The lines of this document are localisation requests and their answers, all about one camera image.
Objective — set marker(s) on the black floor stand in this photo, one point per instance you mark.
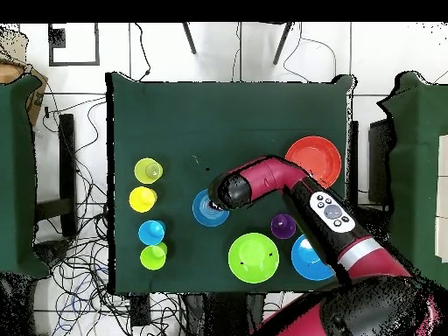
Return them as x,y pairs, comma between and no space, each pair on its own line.
68,175

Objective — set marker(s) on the green cup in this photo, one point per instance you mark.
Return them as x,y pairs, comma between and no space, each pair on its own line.
153,258

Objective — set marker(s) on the blue cup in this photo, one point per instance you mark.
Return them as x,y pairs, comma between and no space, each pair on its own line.
150,232

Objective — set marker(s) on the black box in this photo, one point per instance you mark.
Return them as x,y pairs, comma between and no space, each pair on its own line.
379,157

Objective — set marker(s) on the large blue bowl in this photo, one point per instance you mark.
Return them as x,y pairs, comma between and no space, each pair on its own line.
308,262

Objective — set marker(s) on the black power strip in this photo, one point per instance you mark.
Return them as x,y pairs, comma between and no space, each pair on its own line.
140,311

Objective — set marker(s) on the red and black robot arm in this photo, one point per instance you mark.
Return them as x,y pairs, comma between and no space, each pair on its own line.
266,178

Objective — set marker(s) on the yellow cup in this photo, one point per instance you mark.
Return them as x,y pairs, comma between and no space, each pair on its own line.
141,200
148,170

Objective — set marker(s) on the orange bowl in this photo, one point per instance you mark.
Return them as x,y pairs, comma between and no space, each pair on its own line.
315,152

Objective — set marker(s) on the green cloth covered table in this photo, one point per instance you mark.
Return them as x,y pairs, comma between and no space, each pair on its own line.
416,175
17,175

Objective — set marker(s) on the purple cup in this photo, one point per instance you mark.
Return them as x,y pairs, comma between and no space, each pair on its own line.
281,227

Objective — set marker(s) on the black tripod leg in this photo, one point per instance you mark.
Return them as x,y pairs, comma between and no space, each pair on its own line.
189,38
281,43

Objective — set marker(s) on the cardboard box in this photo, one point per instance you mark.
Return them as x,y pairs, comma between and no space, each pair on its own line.
36,99

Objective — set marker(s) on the dark green tablecloth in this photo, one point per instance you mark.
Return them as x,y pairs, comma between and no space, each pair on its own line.
227,122

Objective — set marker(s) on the black square floor frame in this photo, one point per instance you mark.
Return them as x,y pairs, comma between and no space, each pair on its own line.
56,37

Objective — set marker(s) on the small blue bowl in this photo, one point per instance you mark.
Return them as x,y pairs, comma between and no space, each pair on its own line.
206,214

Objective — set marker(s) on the green bowl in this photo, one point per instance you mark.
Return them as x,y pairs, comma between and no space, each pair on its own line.
253,259

